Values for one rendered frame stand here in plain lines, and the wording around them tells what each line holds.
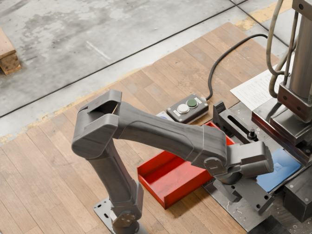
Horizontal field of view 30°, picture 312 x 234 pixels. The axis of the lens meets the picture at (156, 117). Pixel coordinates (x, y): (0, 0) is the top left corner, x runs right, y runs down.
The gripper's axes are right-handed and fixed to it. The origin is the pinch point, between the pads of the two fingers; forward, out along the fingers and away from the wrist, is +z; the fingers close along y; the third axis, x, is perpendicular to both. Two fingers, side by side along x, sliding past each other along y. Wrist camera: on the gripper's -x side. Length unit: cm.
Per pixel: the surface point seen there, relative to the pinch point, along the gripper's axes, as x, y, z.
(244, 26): 121, 57, 157
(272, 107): 6.6, 17.4, -5.0
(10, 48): 177, -37, 87
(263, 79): 28.9, 25.0, 28.5
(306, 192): -9.7, 7.7, 6.6
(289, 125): -1.9, 16.3, -10.9
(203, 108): 30.3, 6.4, 14.2
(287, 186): -5.6, 5.9, 5.6
